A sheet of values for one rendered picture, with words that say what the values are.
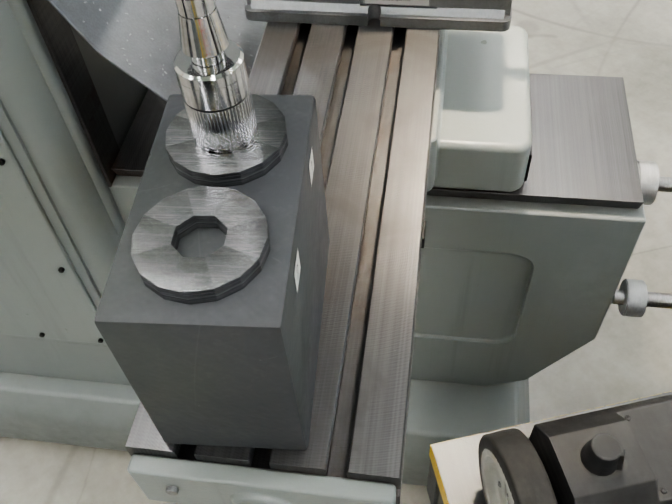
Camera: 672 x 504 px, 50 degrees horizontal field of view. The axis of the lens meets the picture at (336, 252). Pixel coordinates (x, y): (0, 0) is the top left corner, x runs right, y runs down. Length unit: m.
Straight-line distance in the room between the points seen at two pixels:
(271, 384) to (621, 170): 0.73
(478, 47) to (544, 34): 1.52
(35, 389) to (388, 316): 1.08
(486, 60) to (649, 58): 1.55
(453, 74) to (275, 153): 0.60
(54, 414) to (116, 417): 0.14
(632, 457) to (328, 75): 0.61
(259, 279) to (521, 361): 0.97
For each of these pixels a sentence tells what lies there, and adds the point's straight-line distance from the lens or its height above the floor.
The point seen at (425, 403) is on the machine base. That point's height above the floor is 0.20.
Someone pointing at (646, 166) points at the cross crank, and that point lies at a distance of 1.22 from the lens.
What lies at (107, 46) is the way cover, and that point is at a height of 0.96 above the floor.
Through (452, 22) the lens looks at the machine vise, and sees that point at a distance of 0.97.
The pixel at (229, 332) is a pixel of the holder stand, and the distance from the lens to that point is 0.45.
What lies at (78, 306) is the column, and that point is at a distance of 1.34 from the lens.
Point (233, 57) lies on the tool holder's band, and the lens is 0.49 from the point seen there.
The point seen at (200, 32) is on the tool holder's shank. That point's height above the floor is 1.23.
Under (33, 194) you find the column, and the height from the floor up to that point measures 0.75.
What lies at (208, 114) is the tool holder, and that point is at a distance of 0.50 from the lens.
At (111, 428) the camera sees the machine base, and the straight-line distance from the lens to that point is 1.60.
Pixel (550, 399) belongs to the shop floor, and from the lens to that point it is 1.71.
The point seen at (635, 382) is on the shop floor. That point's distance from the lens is 1.78.
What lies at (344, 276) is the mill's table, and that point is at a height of 0.94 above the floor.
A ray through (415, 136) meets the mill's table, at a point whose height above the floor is 0.94.
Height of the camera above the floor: 1.49
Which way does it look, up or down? 52 degrees down
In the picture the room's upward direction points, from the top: 5 degrees counter-clockwise
